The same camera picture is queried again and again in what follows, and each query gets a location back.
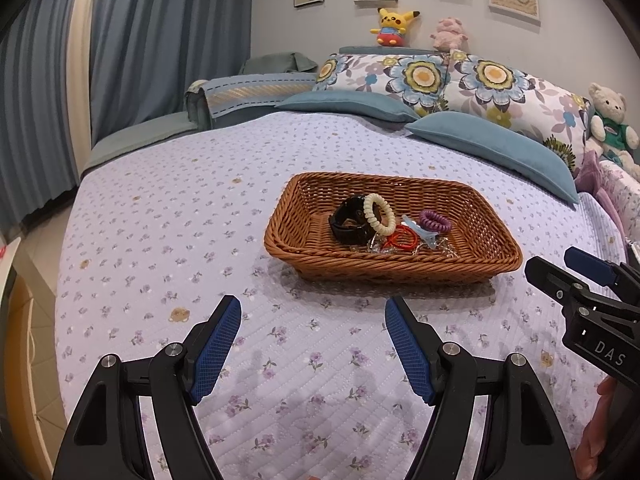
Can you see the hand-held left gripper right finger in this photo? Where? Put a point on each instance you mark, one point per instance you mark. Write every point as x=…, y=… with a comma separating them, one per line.
x=407, y=355

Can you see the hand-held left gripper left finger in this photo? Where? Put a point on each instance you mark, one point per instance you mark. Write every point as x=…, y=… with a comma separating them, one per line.
x=215, y=350

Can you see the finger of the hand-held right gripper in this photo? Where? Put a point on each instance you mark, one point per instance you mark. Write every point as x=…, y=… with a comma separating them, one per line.
x=590, y=265
x=547, y=275

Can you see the brown wicker basket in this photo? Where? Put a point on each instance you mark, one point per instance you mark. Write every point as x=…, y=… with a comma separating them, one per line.
x=320, y=260

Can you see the blue dolphin hair clip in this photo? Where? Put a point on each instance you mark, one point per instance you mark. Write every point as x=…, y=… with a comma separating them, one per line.
x=411, y=222

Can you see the person's right hand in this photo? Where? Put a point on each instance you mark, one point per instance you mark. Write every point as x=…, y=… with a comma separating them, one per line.
x=597, y=435

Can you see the pink floral quilt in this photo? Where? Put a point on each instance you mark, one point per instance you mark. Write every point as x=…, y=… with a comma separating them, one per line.
x=622, y=195

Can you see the purple plush cushion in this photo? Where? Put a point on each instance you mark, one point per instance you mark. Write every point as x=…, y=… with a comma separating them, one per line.
x=590, y=175

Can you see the lilac floral quilted bedspread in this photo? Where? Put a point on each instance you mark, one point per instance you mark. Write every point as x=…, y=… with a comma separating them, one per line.
x=175, y=240

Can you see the white teddy bear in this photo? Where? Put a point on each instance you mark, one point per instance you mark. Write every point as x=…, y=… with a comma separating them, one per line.
x=612, y=125

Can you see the black watch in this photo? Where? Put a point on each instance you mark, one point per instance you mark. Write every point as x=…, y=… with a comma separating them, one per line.
x=345, y=227

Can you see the blue pillow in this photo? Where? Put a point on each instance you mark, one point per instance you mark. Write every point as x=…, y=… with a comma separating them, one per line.
x=345, y=105
x=490, y=145

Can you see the floral pillow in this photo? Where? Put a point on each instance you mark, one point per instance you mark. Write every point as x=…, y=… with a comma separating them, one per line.
x=390, y=77
x=510, y=90

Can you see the white side table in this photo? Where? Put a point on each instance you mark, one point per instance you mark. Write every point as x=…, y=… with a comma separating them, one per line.
x=7, y=265

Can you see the grey-green bed sheet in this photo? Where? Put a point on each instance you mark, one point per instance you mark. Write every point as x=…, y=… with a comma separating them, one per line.
x=135, y=140

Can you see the grey-green folded blanket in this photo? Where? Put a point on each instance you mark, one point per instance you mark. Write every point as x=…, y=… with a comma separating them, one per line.
x=240, y=92

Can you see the pink plush toy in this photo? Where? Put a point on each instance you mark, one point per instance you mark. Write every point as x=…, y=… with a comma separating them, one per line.
x=450, y=35

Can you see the blue curtain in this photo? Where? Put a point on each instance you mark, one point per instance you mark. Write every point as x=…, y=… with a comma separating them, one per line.
x=165, y=45
x=35, y=135

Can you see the yellow plush toy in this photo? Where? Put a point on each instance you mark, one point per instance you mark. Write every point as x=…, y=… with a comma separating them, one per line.
x=392, y=25

